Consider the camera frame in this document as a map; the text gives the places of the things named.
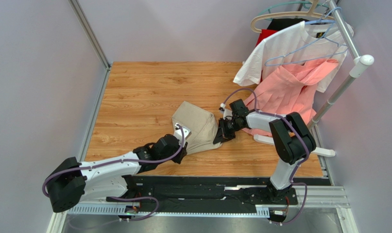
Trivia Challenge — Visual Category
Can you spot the beige cloth napkin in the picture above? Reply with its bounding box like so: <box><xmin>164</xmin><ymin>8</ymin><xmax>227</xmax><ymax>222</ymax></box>
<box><xmin>171</xmin><ymin>101</ymin><xmax>222</xmax><ymax>155</ymax></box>

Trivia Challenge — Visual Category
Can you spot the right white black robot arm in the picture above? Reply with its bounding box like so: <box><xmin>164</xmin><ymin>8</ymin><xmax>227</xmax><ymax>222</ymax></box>
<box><xmin>213</xmin><ymin>100</ymin><xmax>316</xmax><ymax>203</ymax></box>

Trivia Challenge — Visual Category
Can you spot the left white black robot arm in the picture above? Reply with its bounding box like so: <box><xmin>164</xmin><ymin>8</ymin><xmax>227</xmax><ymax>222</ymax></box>
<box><xmin>42</xmin><ymin>133</ymin><xmax>188</xmax><ymax>213</ymax></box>

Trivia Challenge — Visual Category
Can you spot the pink pleated garment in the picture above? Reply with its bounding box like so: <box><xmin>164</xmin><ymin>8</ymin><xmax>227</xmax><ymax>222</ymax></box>
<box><xmin>244</xmin><ymin>59</ymin><xmax>339</xmax><ymax>124</ymax></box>

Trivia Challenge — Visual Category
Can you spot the red garment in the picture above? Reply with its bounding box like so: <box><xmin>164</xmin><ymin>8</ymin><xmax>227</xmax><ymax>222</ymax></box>
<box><xmin>256</xmin><ymin>29</ymin><xmax>278</xmax><ymax>83</ymax></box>

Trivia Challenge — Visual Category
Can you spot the white t-shirt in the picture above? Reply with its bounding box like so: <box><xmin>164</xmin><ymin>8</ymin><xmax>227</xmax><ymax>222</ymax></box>
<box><xmin>233</xmin><ymin>21</ymin><xmax>347</xmax><ymax>86</ymax></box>

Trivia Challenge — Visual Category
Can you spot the black garment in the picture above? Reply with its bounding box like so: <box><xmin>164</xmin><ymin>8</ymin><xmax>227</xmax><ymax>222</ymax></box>
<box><xmin>267</xmin><ymin>18</ymin><xmax>307</xmax><ymax>31</ymax></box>

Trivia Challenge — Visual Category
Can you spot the beige wooden hanger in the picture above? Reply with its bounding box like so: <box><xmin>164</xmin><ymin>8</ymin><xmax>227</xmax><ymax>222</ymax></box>
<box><xmin>251</xmin><ymin>0</ymin><xmax>355</xmax><ymax>33</ymax></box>

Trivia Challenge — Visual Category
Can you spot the white metal clothes rack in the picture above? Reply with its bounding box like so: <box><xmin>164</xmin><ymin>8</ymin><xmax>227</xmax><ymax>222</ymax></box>
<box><xmin>253</xmin><ymin>0</ymin><xmax>375</xmax><ymax>158</ymax></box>

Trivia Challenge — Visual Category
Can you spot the green hanger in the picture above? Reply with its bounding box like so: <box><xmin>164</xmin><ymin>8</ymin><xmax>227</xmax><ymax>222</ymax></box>
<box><xmin>257</xmin><ymin>0</ymin><xmax>330</xmax><ymax>17</ymax></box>

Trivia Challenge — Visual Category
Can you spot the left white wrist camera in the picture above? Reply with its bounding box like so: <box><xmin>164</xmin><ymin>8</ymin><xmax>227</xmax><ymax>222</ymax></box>
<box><xmin>173</xmin><ymin>123</ymin><xmax>191</xmax><ymax>141</ymax></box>

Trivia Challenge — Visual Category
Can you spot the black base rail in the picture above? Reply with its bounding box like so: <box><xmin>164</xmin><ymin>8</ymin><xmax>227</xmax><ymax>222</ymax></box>
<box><xmin>105</xmin><ymin>174</ymin><xmax>332</xmax><ymax>215</ymax></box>

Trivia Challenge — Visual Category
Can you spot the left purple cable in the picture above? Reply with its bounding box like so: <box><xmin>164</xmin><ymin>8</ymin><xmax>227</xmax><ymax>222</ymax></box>
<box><xmin>42</xmin><ymin>125</ymin><xmax>187</xmax><ymax>222</ymax></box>

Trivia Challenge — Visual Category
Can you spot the blue wire hanger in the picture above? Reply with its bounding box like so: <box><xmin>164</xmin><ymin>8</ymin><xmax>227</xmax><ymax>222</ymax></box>
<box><xmin>264</xmin><ymin>6</ymin><xmax>348</xmax><ymax>67</ymax></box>

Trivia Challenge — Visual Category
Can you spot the aluminium frame post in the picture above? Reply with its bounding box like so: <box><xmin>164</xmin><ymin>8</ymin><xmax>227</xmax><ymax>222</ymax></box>
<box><xmin>68</xmin><ymin>0</ymin><xmax>111</xmax><ymax>70</ymax></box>

